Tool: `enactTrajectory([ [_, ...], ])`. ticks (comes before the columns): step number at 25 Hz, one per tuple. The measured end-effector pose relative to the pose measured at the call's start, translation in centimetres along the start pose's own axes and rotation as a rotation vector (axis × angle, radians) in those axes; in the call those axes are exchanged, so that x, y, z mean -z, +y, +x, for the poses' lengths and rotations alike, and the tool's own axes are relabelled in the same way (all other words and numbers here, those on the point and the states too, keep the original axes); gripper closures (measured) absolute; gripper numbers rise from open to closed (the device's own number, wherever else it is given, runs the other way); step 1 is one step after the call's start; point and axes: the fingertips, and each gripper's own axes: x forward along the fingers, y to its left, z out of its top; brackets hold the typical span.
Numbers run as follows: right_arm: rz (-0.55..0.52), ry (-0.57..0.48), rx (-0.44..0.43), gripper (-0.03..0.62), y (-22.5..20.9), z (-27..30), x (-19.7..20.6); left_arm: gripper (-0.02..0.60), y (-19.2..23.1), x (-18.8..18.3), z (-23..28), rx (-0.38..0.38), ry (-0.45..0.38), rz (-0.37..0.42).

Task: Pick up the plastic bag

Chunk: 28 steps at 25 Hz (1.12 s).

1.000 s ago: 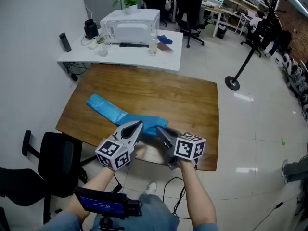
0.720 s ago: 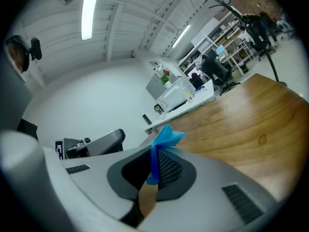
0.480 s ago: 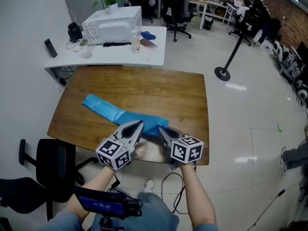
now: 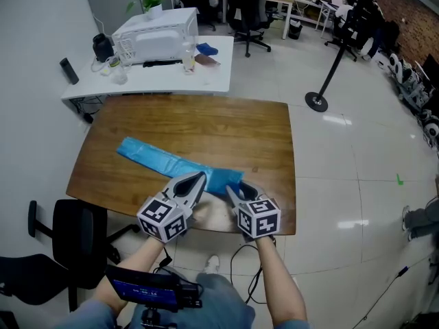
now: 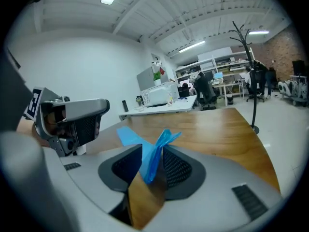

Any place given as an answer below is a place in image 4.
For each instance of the row of white robots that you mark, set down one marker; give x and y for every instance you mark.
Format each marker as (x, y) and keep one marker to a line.
(411, 87)

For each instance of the black thermos flask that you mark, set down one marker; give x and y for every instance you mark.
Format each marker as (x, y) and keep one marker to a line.
(69, 71)

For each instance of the black flat device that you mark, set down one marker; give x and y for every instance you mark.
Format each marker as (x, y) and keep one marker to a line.
(163, 63)

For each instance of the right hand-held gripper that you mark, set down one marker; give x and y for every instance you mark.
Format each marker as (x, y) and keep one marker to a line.
(257, 218)

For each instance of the white microwave oven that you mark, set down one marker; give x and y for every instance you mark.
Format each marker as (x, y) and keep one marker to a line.
(157, 43)

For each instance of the person's right forearm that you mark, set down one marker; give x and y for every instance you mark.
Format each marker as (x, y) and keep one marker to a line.
(281, 283)

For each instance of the white-legged wooden desk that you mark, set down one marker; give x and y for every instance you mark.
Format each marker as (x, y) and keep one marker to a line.
(286, 19)

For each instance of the brown pouch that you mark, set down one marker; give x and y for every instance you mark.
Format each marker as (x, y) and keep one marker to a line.
(206, 60)

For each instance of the person's blue shirt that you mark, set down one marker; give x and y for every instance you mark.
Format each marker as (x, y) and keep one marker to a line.
(89, 315)

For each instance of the black kettle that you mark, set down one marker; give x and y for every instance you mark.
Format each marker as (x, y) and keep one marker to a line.
(102, 48)

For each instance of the blue plastic bag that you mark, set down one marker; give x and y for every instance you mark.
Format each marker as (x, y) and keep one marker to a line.
(154, 156)

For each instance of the person's blue jeans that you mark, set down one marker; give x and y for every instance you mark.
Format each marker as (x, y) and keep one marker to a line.
(219, 303)

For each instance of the green potted plant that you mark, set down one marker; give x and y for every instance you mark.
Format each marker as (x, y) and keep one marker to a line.
(154, 10)

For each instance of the bottle with yellowish liquid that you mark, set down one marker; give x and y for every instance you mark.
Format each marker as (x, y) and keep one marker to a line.
(188, 63)

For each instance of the black power adapter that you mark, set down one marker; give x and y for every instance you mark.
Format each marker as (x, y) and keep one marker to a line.
(88, 118)

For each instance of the person's left forearm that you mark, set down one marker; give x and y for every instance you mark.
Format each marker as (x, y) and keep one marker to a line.
(127, 276)

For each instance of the blue cloth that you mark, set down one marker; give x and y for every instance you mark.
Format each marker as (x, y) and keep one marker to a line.
(207, 49)

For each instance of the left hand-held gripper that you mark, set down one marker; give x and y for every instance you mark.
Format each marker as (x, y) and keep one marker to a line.
(154, 214)

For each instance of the black chest-mounted monitor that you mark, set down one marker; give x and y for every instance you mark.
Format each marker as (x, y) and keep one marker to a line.
(144, 286)

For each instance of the black trash bin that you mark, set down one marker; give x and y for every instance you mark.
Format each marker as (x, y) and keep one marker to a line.
(295, 30)

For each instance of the black flat panel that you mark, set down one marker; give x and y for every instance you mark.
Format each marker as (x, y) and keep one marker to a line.
(431, 68)

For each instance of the black coat rack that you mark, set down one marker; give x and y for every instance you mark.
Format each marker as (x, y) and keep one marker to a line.
(316, 102)

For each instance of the white power adapter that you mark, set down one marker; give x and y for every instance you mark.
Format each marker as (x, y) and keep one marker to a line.
(105, 71)

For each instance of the white desk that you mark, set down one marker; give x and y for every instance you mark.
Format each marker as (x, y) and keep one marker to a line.
(164, 81)

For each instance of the clear plastic bottle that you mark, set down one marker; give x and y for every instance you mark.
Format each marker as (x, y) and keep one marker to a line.
(120, 77)

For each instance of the black high-back office chair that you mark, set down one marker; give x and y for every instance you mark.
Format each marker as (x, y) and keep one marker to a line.
(247, 12)

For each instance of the person's white shoe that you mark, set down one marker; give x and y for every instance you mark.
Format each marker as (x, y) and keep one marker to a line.
(212, 264)

